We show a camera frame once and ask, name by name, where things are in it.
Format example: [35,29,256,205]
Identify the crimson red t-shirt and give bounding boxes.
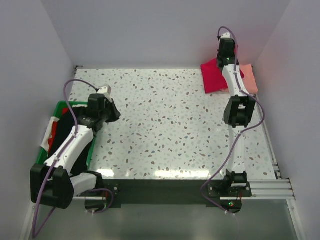
[200,58,229,94]

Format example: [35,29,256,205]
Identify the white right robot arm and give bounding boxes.
[216,36,256,197]

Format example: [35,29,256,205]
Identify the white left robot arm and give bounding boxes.
[30,93,121,209]

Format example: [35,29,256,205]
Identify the folded salmon pink t-shirt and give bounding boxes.
[239,64,258,95]

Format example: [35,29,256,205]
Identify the black t-shirt with logo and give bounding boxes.
[44,103,121,174]

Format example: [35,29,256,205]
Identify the green plastic bin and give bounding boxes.
[36,101,96,169]

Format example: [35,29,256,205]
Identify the red and white t-shirt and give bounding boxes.
[40,102,69,153]

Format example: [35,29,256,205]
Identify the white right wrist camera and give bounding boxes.
[221,32,233,39]

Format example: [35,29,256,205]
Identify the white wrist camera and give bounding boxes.
[221,32,233,39]
[97,85,112,99]

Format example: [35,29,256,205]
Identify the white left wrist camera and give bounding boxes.
[97,85,112,99]

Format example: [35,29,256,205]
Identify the aluminium frame rail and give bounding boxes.
[250,179,296,200]

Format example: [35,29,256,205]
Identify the black mounting base plate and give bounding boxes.
[80,179,253,213]

